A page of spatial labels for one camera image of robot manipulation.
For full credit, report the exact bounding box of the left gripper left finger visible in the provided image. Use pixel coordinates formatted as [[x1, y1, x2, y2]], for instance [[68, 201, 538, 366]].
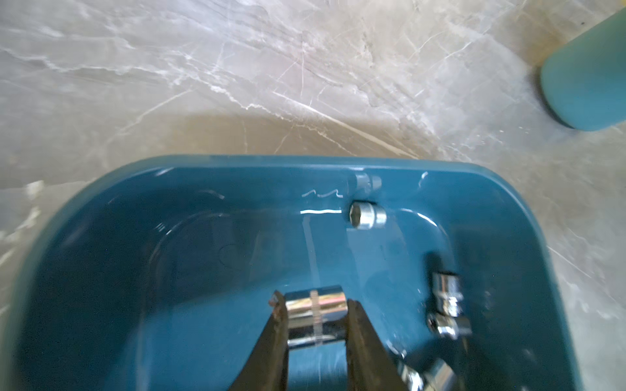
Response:
[[229, 291, 289, 391]]

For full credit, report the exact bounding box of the chrome socket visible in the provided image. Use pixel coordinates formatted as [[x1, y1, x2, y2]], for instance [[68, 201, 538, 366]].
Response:
[[431, 271, 464, 318], [349, 201, 387, 231], [397, 361, 424, 391], [426, 313, 472, 340], [285, 285, 348, 350], [422, 358, 457, 391]]

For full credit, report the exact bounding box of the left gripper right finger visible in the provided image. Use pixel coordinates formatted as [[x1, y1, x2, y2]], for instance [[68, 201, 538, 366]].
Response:
[[346, 299, 407, 390]]

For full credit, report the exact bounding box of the chrome socket in box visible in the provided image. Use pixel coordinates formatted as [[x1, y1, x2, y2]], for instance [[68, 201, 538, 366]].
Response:
[[431, 271, 464, 318], [397, 361, 424, 391], [426, 313, 472, 340], [422, 358, 457, 391], [349, 201, 387, 231]]

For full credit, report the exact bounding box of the teal vase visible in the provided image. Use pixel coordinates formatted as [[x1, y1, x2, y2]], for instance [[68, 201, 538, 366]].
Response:
[[540, 9, 625, 131]]

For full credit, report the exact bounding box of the teal storage box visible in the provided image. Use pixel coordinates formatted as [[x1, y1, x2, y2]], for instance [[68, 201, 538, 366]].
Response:
[[1, 156, 582, 390]]

